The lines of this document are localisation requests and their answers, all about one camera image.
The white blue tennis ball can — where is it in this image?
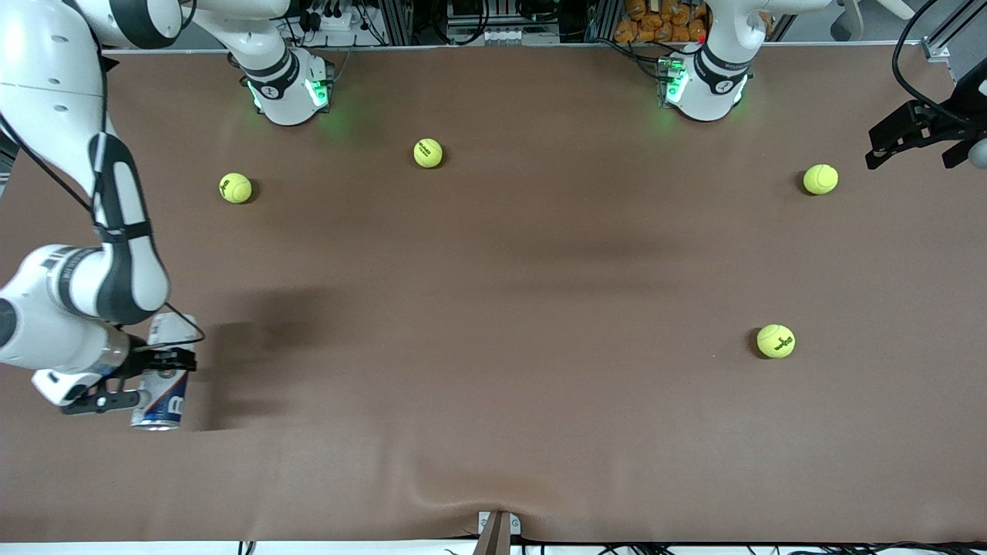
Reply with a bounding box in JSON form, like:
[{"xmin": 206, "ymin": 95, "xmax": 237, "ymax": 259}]
[{"xmin": 130, "ymin": 312, "xmax": 197, "ymax": 431}]

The pile of orange items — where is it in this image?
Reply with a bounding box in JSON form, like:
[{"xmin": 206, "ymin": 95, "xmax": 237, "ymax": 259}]
[{"xmin": 613, "ymin": 0, "xmax": 709, "ymax": 44}]

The brown table mat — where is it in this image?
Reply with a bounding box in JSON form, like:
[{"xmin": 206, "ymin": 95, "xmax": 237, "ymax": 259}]
[{"xmin": 0, "ymin": 45, "xmax": 987, "ymax": 544}]

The white power strip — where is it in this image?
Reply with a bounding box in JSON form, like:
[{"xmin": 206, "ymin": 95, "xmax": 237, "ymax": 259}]
[{"xmin": 308, "ymin": 6, "xmax": 365, "ymax": 33}]

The white connector block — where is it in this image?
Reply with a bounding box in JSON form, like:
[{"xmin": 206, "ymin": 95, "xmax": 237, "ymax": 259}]
[{"xmin": 446, "ymin": 27, "xmax": 534, "ymax": 45}]

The aluminium frame strut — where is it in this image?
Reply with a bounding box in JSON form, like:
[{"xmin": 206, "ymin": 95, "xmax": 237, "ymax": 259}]
[{"xmin": 921, "ymin": 0, "xmax": 987, "ymax": 64}]

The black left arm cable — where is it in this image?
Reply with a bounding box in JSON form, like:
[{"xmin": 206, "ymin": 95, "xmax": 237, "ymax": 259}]
[{"xmin": 891, "ymin": 0, "xmax": 961, "ymax": 124}]

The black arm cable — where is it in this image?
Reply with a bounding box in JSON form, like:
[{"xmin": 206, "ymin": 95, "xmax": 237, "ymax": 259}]
[
  {"xmin": 891, "ymin": 0, "xmax": 961, "ymax": 124},
  {"xmin": 0, "ymin": 46, "xmax": 207, "ymax": 345}
]

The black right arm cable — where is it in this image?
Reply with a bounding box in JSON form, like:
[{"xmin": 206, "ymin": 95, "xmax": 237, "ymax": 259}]
[{"xmin": 0, "ymin": 46, "xmax": 207, "ymax": 345}]

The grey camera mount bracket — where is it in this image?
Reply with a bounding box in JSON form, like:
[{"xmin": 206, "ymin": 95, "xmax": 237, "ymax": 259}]
[{"xmin": 477, "ymin": 510, "xmax": 522, "ymax": 555}]

